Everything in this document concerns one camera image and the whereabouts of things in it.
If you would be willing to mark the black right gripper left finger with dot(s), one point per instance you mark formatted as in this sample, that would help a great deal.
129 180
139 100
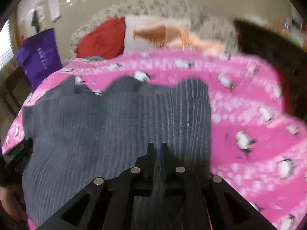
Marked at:
107 204

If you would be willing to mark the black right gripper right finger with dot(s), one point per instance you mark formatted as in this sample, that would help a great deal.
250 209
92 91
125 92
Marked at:
209 203

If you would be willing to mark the grey striped suit jacket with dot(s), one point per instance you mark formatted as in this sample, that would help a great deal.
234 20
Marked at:
79 135

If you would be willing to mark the pink penguin bedspread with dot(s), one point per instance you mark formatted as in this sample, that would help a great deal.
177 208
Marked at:
256 147

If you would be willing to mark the dark wooden chair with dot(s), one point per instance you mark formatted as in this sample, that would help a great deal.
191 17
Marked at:
8 86

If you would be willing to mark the purple shopping bag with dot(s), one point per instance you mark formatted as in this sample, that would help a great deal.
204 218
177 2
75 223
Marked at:
38 57

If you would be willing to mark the red cushion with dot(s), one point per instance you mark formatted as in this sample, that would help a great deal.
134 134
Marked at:
106 41

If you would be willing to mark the white pillow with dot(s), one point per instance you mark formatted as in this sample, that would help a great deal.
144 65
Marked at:
144 24

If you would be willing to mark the dark wooden nightstand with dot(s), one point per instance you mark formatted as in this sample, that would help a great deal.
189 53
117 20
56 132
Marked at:
288 59

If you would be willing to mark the orange fringed cloth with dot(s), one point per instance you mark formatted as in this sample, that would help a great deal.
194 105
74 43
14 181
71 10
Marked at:
174 37

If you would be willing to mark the floral grey headboard cover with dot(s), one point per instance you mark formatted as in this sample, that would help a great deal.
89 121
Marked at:
203 24

